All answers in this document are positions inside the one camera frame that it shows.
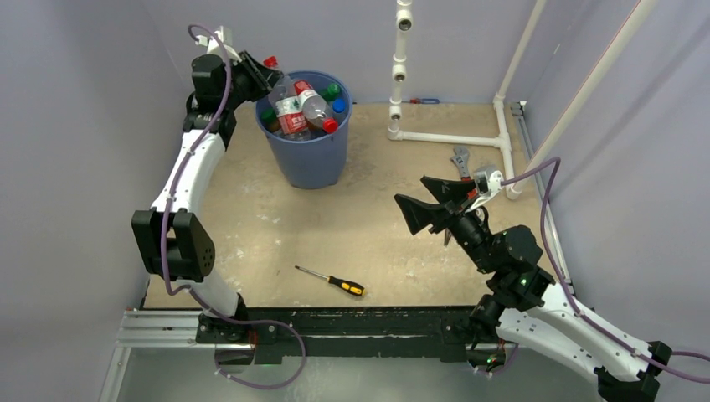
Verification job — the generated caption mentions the red handled adjustable wrench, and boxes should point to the red handled adjustable wrench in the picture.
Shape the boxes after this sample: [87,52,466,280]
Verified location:
[450,146,471,181]

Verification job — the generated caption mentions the yellow handled pliers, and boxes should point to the yellow handled pliers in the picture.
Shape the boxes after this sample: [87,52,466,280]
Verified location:
[443,229,453,247]

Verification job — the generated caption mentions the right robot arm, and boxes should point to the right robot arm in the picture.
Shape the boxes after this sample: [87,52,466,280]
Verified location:
[394,170,672,401]

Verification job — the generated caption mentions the blue plastic bin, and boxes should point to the blue plastic bin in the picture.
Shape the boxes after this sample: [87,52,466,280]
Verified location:
[254,70,353,189]

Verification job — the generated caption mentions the green plastic bottle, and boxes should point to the green plastic bottle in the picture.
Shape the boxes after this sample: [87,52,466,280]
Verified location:
[318,82,342,102]

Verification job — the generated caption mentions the red cap clear bottle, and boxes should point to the red cap clear bottle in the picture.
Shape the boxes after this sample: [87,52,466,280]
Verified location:
[263,56,311,142]

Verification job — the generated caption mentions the red blue screwdriver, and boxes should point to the red blue screwdriver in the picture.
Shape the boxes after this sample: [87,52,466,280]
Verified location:
[405,98,440,105]

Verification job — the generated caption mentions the red label clear bottle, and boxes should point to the red label clear bottle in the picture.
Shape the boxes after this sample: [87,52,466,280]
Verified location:
[294,80,338,134]

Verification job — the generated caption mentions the white PVC pipe frame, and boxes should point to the white PVC pipe frame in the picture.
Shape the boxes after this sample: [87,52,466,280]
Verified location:
[387,0,657,179]

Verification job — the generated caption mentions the green cap tea bottle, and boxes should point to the green cap tea bottle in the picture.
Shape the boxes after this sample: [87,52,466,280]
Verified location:
[260,108,280,133]

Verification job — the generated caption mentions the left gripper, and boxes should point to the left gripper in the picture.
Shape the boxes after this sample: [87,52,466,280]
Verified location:
[224,52,282,111]

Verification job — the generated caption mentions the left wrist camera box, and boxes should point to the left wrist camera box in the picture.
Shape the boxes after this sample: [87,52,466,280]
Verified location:
[188,25,242,64]

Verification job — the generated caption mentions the black yellow screwdriver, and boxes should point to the black yellow screwdriver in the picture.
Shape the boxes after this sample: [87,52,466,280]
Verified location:
[294,265,365,296]

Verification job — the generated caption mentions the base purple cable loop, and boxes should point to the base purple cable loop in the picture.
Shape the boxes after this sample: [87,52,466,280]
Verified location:
[214,318,308,390]

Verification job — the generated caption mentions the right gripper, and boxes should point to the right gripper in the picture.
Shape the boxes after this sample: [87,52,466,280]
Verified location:
[394,176,496,273]

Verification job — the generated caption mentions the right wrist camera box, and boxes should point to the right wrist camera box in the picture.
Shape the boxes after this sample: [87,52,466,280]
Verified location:
[466,165,504,212]

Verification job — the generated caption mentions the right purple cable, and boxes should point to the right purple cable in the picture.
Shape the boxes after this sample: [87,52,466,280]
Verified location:
[500,157,710,385]

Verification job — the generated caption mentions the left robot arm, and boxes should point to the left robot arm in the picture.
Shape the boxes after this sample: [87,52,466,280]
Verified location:
[131,51,283,343]

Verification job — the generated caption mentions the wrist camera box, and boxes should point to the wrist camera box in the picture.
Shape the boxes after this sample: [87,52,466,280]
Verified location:
[188,25,242,64]
[466,165,504,212]

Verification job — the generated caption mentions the small Pepsi bottle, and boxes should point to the small Pepsi bottle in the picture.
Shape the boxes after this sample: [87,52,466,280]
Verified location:
[331,98,347,124]

